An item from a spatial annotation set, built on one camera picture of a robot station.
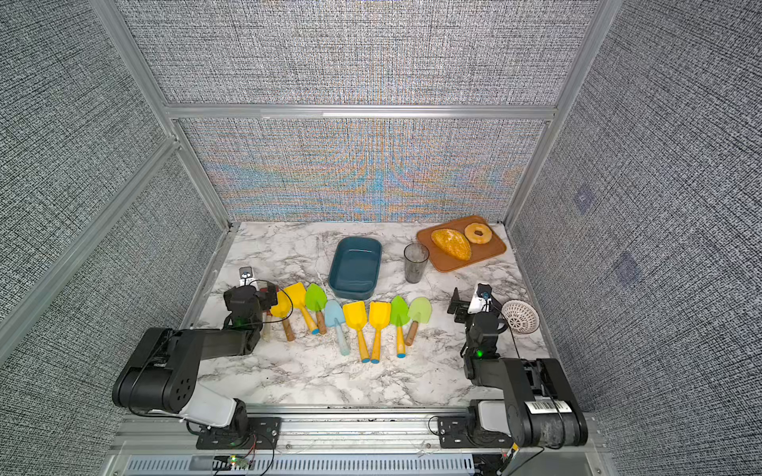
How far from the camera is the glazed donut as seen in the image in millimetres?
1150

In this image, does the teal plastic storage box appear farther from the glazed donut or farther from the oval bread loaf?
the glazed donut

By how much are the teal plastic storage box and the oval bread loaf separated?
232 mm

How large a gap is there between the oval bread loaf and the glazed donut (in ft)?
0.14

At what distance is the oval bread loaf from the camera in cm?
108

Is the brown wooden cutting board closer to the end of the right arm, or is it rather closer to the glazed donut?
the glazed donut

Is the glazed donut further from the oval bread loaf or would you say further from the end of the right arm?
→ the end of the right arm

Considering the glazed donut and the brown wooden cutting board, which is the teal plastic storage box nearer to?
the brown wooden cutting board

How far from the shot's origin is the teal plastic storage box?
3.26 feet

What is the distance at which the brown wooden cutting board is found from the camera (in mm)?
1087

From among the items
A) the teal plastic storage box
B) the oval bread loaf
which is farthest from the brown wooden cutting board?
the teal plastic storage box

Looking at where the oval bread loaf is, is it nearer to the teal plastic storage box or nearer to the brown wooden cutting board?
the brown wooden cutting board

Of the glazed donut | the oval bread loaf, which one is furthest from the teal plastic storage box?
the glazed donut

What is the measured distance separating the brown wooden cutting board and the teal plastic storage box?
0.20m
